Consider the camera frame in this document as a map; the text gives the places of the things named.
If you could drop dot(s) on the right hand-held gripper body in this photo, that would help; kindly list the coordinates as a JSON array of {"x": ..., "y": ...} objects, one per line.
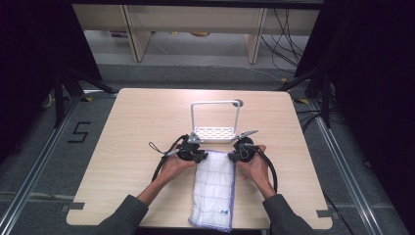
[{"x": 244, "y": 150}]

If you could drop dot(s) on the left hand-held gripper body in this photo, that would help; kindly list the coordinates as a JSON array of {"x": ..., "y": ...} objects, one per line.
[{"x": 189, "y": 148}]

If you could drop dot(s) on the white cloth with purple border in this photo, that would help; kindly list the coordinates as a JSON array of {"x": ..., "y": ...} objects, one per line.
[{"x": 213, "y": 191}]

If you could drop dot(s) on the person's left hand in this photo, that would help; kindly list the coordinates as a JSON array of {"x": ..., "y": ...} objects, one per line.
[{"x": 174, "y": 166}]

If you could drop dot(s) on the person's right hand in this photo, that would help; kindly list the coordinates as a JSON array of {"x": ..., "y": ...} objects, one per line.
[{"x": 256, "y": 171}]

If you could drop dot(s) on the white towel rack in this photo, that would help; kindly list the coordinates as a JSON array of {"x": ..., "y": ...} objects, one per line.
[{"x": 214, "y": 133}]

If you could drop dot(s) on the grey round table grommet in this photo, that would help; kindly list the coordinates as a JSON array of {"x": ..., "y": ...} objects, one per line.
[{"x": 239, "y": 103}]

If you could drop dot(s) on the black metal stand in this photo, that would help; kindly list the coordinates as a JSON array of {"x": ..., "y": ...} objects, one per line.
[
  {"x": 324, "y": 98},
  {"x": 60, "y": 98}
]

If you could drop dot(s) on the grey tape strip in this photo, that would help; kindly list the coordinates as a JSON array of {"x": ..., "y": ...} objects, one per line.
[
  {"x": 73, "y": 207},
  {"x": 325, "y": 213}
]

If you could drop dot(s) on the yellow round object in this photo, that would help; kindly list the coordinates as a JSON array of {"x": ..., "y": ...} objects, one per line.
[{"x": 199, "y": 33}]

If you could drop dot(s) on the light wooden desk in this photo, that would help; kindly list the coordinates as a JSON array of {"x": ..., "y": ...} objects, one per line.
[{"x": 195, "y": 19}]

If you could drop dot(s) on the black curtain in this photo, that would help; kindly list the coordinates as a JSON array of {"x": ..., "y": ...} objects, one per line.
[
  {"x": 32, "y": 65},
  {"x": 375, "y": 81}
]

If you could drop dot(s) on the silver floor rail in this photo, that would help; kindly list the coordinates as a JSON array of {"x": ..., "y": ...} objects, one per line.
[
  {"x": 345, "y": 169},
  {"x": 36, "y": 166}
]

